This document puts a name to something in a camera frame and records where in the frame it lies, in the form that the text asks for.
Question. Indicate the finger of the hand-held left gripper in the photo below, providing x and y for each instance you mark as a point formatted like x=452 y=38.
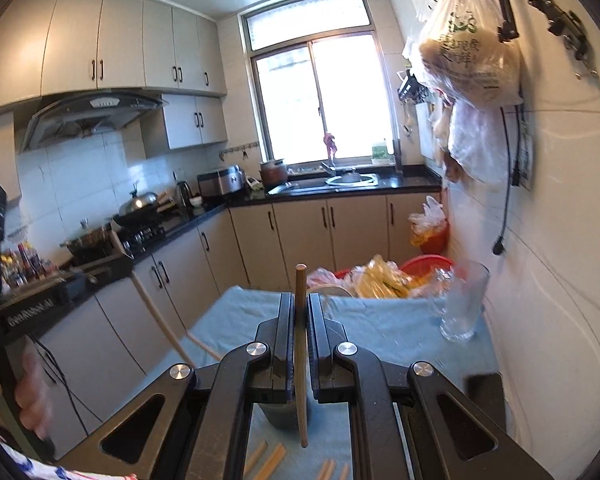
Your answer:
x=115 y=266

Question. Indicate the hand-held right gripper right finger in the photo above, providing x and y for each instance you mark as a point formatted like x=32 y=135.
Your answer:
x=316 y=330

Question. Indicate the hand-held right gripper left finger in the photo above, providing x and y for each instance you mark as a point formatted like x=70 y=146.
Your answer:
x=285 y=330

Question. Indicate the wooden chopstick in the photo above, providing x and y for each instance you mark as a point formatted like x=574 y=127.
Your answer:
x=300 y=280
x=152 y=305
x=326 y=470
x=343 y=472
x=256 y=458
x=272 y=460
x=204 y=346

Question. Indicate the grey chopstick cup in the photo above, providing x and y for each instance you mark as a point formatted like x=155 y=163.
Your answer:
x=275 y=415

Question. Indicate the person's left hand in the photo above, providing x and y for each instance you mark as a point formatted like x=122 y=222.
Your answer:
x=32 y=395

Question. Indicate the steel pot with lid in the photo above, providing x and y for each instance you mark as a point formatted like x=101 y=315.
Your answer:
x=87 y=242

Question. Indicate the black gas stove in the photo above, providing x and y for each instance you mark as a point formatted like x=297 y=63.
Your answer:
x=145 y=240

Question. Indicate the white round pot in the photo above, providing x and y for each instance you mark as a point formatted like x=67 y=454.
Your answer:
x=332 y=291

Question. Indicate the pink plastic bag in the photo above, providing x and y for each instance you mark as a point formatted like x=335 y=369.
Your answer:
x=325 y=277

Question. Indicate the wok with steel lid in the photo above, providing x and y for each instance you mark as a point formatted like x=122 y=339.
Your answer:
x=140 y=205

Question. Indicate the blue tablecloth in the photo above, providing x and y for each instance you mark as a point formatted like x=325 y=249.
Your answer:
x=395 y=330

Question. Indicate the yellow plastic bag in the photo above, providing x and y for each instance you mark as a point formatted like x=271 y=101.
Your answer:
x=380 y=280

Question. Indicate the beige base cabinets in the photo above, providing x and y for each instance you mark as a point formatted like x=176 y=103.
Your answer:
x=300 y=235

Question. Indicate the steel electric kettle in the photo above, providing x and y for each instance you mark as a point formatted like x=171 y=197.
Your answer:
x=182 y=195

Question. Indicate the clear plastic bag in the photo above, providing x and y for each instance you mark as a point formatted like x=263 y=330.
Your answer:
x=432 y=280

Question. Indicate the red plastic basin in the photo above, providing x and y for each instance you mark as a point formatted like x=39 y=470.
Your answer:
x=430 y=262

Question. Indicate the silver rice cooker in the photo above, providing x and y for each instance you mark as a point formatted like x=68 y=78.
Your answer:
x=220 y=182

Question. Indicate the steel kitchen sink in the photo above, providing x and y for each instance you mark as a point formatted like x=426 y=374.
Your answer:
x=305 y=187

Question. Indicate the red trash bin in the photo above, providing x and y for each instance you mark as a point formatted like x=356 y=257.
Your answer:
x=435 y=242

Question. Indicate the clear glass mug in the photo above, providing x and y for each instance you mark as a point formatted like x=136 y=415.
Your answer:
x=462 y=310

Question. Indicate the brown clay pot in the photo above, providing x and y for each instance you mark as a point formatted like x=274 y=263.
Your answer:
x=272 y=175

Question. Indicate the steel basin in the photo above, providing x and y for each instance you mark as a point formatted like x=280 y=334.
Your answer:
x=352 y=177

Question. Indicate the black range hood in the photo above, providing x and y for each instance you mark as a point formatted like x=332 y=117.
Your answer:
x=95 y=110

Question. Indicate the steel sink faucet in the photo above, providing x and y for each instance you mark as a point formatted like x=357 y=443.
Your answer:
x=330 y=169

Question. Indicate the black kitchen countertop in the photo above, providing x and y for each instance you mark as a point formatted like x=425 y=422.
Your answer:
x=410 y=182

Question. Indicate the black smartphone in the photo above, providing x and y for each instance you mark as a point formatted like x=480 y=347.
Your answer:
x=485 y=400

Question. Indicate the purple hanging cloth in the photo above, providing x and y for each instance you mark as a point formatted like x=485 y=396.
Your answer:
x=330 y=145

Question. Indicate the person's printed clothing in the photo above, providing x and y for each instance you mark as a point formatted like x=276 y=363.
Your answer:
x=55 y=472

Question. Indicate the hanging steel ladle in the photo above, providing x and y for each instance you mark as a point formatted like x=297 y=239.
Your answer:
x=407 y=127

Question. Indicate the row of white upper cabinets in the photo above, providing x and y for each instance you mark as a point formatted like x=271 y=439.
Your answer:
x=75 y=45

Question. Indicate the white cutting board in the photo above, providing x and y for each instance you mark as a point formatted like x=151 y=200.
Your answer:
x=425 y=130

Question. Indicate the translucent hanging plastic bag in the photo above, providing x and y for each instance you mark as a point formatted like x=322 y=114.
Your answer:
x=442 y=130

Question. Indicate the kitchen window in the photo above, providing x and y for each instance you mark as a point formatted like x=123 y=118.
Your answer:
x=290 y=85

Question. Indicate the white hanging plastic bag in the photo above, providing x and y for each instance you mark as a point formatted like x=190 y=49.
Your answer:
x=485 y=140

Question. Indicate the printed hanging plastic bag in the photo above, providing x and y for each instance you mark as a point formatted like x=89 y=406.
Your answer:
x=470 y=60

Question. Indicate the small white wall cabinet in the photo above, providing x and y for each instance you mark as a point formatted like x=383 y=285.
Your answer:
x=190 y=120

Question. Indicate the wall hook rail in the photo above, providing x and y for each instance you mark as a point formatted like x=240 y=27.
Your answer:
x=237 y=150

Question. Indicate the black wall rack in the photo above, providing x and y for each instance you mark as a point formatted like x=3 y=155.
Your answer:
x=412 y=90

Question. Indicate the black metal wall bracket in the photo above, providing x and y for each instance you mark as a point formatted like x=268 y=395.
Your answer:
x=509 y=30

